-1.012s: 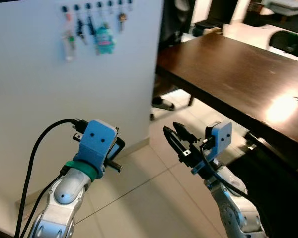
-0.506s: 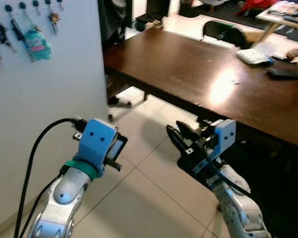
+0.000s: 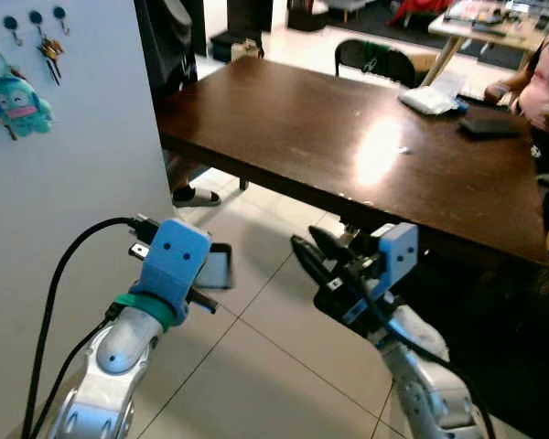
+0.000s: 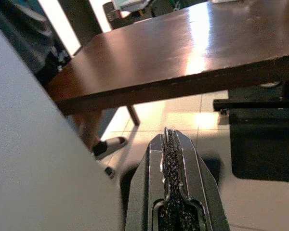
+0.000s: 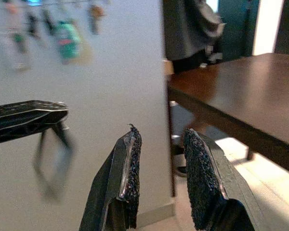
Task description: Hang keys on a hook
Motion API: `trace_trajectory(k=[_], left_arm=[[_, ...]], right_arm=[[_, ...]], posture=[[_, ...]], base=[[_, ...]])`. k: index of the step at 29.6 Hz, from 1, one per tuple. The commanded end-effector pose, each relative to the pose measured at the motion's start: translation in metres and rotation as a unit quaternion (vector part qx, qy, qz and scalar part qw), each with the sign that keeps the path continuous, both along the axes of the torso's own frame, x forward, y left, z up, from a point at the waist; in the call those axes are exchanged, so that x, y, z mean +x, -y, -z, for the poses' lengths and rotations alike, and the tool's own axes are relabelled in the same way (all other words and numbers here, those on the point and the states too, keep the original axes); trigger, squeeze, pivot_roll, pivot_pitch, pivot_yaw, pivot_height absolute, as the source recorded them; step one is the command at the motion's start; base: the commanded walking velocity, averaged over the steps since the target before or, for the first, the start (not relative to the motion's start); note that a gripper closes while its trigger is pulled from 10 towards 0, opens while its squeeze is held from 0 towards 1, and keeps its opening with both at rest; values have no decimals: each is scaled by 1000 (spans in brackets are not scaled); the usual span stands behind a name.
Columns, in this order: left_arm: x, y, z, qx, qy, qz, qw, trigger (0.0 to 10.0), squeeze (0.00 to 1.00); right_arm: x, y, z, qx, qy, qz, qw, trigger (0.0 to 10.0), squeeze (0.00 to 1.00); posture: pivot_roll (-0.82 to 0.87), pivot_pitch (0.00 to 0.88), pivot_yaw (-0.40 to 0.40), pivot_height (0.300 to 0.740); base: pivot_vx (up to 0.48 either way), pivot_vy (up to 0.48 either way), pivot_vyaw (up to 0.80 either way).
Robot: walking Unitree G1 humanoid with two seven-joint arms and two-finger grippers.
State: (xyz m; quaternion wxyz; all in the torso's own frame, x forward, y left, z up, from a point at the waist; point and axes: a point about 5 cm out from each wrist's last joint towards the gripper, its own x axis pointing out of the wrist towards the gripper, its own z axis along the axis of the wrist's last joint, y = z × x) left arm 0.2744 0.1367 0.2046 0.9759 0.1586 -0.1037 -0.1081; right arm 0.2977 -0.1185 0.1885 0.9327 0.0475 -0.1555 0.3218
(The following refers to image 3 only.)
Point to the black folding chair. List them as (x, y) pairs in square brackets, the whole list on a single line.
[(389, 66)]

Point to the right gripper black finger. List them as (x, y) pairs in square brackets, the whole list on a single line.
[(333, 247), (313, 265)]

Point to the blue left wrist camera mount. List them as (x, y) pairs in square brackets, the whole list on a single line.
[(174, 256)]

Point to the flat black wallet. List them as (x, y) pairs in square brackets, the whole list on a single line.
[(489, 126)]

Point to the blue wall hook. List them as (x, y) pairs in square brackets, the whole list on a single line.
[(60, 13), (11, 23), (35, 16)]

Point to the dark brown wooden table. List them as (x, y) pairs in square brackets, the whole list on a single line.
[(284, 128)]

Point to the seated person in pink shirt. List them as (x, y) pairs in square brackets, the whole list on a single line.
[(544, 87)]

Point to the brass and black key bunch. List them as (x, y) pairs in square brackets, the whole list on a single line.
[(50, 50)]

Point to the light wooden table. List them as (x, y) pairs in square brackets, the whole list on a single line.
[(494, 32)]

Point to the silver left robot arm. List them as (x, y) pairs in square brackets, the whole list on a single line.
[(114, 366)]

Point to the person in dark shirt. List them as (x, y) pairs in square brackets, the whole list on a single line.
[(169, 46)]

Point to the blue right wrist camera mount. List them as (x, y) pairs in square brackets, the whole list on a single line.
[(398, 256)]

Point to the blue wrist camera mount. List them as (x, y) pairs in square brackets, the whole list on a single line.
[(174, 256), (398, 256)]

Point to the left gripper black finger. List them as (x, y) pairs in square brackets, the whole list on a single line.
[(201, 299)]

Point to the white wet wipes pack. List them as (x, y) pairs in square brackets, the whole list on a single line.
[(430, 101)]

